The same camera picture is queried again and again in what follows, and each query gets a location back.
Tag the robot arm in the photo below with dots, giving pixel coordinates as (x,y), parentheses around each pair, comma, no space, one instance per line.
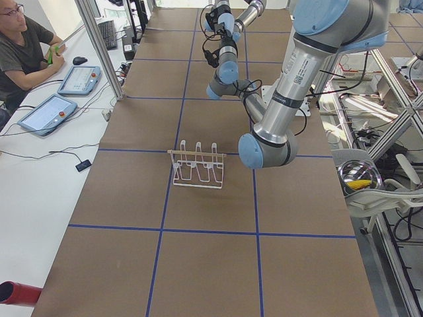
(238,16)
(320,29)

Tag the small black puck device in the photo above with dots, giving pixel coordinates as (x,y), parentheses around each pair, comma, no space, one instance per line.
(83,165)

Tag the steel bowl with corn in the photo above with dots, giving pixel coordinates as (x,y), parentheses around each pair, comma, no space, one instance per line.
(358,175)

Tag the far teach pendant tablet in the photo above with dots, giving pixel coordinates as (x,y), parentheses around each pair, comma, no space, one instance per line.
(80,80)

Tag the teach pendant tablet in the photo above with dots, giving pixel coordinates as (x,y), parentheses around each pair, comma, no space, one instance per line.
(48,115)
(80,80)

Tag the black computer mouse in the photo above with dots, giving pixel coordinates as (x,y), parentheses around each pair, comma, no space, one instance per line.
(79,60)

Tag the black keyboard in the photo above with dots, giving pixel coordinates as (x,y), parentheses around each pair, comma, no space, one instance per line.
(108,33)

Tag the near teach pendant tablet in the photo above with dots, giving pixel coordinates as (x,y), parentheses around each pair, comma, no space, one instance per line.
(48,115)

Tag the seated person in dark shirt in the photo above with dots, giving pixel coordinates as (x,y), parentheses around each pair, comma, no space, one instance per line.
(30,54)

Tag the red cylinder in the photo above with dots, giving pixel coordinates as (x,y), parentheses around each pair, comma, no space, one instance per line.
(19,294)

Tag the white wire cup holder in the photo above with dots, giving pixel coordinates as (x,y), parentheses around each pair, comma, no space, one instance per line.
(197,168)

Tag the aluminium frame post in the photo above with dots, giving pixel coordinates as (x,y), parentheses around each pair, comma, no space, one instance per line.
(94,34)

